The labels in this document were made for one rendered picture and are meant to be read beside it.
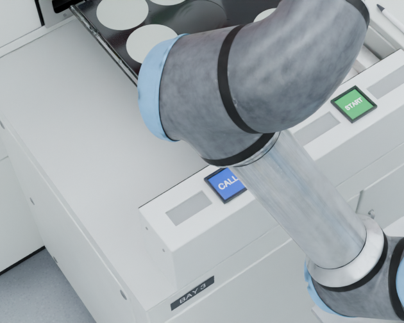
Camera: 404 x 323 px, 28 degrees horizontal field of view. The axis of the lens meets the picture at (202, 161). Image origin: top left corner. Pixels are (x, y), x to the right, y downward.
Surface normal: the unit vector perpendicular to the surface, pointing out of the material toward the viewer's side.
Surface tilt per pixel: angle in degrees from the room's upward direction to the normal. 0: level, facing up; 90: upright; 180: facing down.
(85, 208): 0
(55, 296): 0
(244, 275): 90
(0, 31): 90
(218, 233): 90
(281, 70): 41
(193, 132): 93
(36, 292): 0
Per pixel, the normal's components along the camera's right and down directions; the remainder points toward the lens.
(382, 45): -0.82, 0.49
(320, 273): -0.79, 0.16
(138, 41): -0.03, -0.55
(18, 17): 0.58, 0.67
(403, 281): -0.55, -0.07
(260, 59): -0.32, -0.11
